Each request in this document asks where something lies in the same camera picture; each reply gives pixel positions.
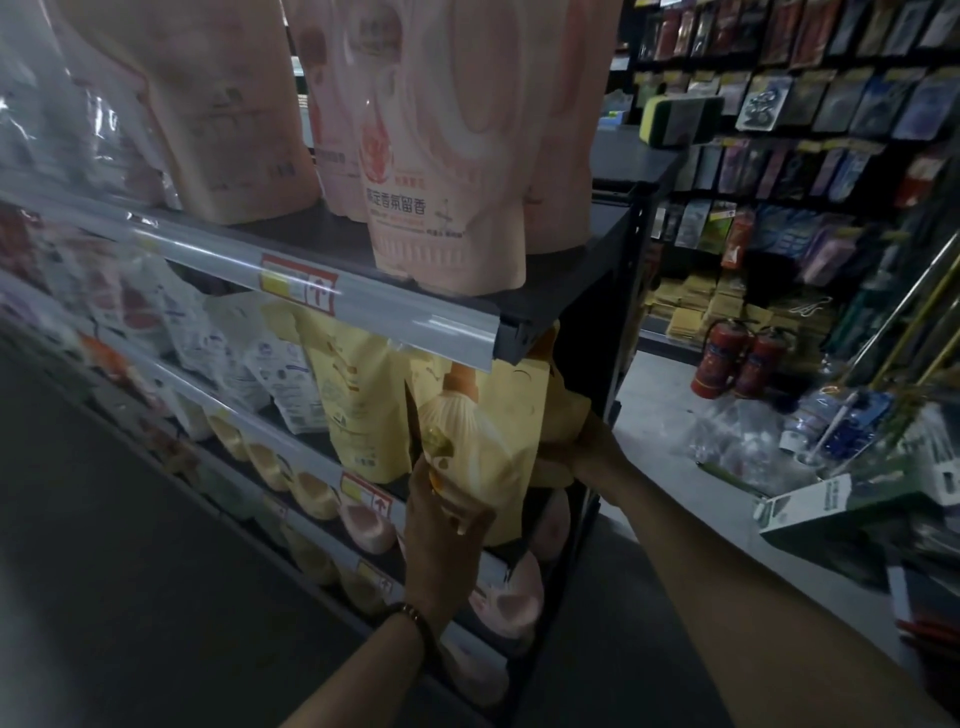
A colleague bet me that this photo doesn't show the person's left hand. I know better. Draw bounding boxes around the person's left hand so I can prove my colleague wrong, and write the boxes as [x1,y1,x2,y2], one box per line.
[400,450,498,626]

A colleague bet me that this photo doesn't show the person's right hand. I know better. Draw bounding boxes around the person's right hand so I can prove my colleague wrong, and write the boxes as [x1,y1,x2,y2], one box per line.
[537,412,648,512]

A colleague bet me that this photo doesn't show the grey metal shelf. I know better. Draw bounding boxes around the grey metal shelf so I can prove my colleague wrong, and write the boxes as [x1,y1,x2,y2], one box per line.
[0,157,635,728]

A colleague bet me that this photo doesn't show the small pink white Chaoneng pouches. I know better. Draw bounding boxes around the small pink white Chaoneng pouches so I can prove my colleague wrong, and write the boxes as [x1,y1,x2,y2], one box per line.
[27,222,170,359]

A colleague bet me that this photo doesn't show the person's right forearm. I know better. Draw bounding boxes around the person's right forearm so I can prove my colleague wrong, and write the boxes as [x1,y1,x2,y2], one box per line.
[607,462,957,728]

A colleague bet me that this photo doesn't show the person's left forearm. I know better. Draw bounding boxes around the person's left forearm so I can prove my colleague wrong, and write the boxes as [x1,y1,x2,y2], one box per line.
[282,612,434,728]

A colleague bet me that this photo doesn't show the row of pale yellow bottles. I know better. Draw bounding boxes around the row of pale yellow bottles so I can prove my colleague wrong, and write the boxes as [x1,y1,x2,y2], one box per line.
[198,402,575,710]

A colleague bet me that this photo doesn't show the red-framed price tag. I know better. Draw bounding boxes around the red-framed price tag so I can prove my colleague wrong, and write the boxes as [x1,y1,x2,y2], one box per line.
[336,471,396,524]
[258,250,341,315]

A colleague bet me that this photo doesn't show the pack of clear plastic bottles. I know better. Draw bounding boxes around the pack of clear plastic bottles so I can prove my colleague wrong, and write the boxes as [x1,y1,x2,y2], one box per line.
[687,387,845,500]

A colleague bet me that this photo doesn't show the red fire extinguisher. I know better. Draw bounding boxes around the red fire extinguisher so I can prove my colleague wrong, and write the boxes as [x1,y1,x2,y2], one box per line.
[690,316,753,402]
[733,327,792,402]

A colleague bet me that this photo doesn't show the stack of yellow cloths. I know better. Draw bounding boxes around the stack of yellow cloths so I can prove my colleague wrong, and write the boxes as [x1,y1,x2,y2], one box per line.
[642,267,837,350]

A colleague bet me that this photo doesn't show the green and white box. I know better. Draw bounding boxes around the green and white box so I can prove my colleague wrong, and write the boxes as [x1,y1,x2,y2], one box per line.
[753,447,960,575]

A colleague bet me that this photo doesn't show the hanging mops and brooms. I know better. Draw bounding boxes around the hanging mops and brooms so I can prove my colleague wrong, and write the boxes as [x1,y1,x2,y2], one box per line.
[802,210,960,459]

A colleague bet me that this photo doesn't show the black and yellow box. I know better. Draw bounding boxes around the black and yellow box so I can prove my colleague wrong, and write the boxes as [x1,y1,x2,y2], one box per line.
[639,91,728,150]

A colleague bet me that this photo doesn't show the row of pale round packs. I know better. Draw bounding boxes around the row of pale round packs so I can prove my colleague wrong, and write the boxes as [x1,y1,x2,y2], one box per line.
[0,315,362,617]

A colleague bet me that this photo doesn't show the rack of hanging blister packs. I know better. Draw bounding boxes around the rack of hanging blister packs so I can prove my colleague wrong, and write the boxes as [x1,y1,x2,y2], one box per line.
[627,0,960,294]

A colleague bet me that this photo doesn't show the dark beaded bracelet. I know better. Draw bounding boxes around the dark beaded bracelet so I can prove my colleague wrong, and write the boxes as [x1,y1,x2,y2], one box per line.
[381,600,441,665]

